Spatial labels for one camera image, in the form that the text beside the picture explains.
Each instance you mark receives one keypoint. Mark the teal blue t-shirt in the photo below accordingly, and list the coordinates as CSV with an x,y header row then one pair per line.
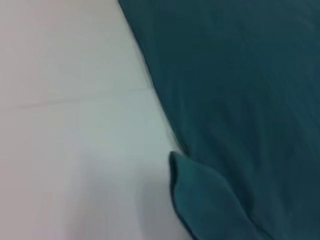
x,y
237,100

